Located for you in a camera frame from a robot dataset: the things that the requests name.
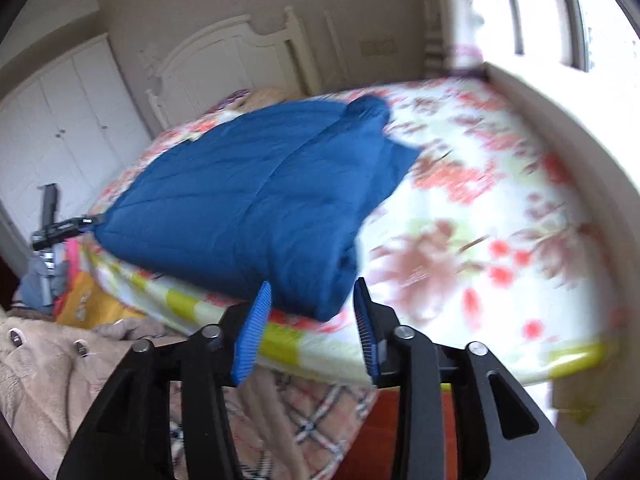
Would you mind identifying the grey gloved left hand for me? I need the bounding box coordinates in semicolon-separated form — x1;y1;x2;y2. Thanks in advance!
17;255;70;314

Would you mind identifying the blue quilted puffer jacket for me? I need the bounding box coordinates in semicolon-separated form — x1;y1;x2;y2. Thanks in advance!
94;96;419;322

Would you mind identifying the white wooden headboard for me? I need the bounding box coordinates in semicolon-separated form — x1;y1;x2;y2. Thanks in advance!
146;6;323;129

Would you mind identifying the pink cloth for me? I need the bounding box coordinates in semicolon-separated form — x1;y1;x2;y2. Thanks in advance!
53;238;81;318

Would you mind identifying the beige fleece coat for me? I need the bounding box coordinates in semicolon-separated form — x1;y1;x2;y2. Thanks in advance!
1;316;183;479

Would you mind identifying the floral bed sheet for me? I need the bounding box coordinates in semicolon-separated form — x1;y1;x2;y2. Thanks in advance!
80;78;620;385

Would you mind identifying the patterned striped curtain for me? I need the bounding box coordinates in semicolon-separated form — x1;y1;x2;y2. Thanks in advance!
423;0;485;77

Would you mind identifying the wall power socket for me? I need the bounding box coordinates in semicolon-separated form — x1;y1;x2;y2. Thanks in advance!
359;38;397;58

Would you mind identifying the white standing lamp pole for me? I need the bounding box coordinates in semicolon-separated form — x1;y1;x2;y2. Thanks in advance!
323;9;350;89

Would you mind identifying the plaid blanket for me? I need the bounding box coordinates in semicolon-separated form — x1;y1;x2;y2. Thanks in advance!
167;368;381;480

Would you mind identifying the patterned decorative pillow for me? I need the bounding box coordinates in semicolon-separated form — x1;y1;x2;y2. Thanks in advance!
205;89;253;115

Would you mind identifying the white wardrobe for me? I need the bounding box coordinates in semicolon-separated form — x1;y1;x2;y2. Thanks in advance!
1;35;151;238

